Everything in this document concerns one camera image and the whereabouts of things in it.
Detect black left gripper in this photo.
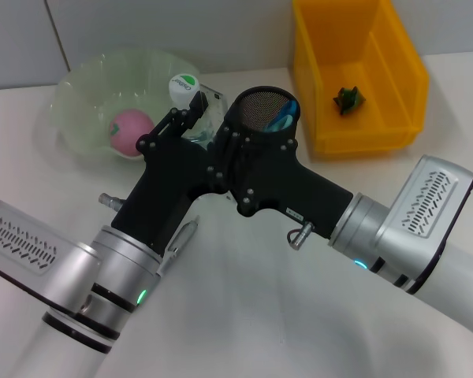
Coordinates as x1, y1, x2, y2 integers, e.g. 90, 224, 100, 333
112, 91, 244, 251

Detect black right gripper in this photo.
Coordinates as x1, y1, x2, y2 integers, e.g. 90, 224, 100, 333
225, 133, 354, 239

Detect clear plastic ruler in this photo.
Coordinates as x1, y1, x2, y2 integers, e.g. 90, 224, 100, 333
181, 83, 225, 147

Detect clear green-label water bottle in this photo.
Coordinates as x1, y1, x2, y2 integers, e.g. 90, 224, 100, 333
168, 72, 218, 149

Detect blue scissors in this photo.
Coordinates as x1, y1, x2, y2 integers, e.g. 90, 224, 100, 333
264, 100, 299, 133

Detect pink toy peach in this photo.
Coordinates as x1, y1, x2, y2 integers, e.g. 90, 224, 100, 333
109, 109, 155, 158

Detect silver ballpoint pen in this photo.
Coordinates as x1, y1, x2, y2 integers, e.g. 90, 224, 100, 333
155, 215, 200, 276

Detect black mesh pen holder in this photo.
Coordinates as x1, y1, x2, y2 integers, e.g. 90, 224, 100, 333
226, 85, 301, 143

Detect translucent green fruit plate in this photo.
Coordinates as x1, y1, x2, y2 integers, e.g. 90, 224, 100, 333
35, 46, 206, 162

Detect yellow plastic bin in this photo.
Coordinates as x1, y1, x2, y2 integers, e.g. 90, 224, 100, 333
291, 0, 430, 155

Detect right arm cable with plugs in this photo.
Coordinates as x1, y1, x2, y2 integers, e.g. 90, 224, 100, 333
286, 220, 316, 250

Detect arm cable with plugs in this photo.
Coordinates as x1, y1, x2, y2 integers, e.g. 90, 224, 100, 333
98, 192, 123, 212
286, 220, 316, 250

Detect left arm cable with plugs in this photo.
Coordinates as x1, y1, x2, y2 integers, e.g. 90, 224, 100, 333
98, 192, 123, 212

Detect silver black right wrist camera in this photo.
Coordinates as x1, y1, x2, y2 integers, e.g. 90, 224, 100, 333
378, 155, 473, 295

